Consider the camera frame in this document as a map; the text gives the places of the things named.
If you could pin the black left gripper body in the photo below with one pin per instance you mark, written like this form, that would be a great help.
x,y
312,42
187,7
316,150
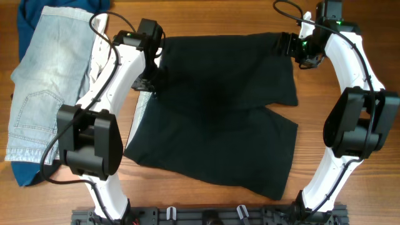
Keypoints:
x,y
149,79

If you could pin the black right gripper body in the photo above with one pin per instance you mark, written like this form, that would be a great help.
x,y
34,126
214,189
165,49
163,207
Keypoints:
x,y
302,49

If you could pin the black shorts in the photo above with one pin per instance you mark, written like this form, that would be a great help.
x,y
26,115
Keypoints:
x,y
211,119

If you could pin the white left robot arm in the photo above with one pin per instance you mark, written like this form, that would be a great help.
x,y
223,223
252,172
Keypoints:
x,y
90,143

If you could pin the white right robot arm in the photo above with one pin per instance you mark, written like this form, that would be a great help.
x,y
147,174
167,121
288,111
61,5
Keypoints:
x,y
358,124

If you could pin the white garment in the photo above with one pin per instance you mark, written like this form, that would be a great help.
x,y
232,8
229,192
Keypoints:
x,y
100,50

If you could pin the light blue denim jeans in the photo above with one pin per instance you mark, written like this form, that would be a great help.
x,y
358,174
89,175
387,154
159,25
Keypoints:
x,y
53,72

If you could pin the dark blue garment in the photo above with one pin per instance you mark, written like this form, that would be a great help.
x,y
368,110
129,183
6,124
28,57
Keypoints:
x,y
28,15

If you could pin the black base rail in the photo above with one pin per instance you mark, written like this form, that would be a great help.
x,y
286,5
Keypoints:
x,y
269,214

